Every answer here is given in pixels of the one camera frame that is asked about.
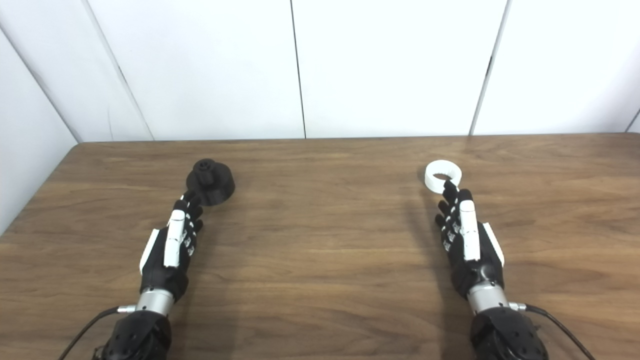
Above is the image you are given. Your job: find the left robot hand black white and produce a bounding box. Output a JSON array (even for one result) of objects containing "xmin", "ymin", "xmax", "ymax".
[{"xmin": 136, "ymin": 190, "xmax": 205, "ymax": 317}]

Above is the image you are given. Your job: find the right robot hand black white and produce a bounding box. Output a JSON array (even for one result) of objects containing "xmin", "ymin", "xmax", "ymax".
[{"xmin": 434, "ymin": 180, "xmax": 512, "ymax": 316}]

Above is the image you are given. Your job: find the white plastic ring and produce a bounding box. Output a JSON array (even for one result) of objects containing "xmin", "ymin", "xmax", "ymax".
[{"xmin": 424, "ymin": 159, "xmax": 463, "ymax": 195}]

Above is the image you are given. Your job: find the round black plastic part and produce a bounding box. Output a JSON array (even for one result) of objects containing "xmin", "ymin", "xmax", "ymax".
[{"xmin": 186, "ymin": 158, "xmax": 236, "ymax": 206}]

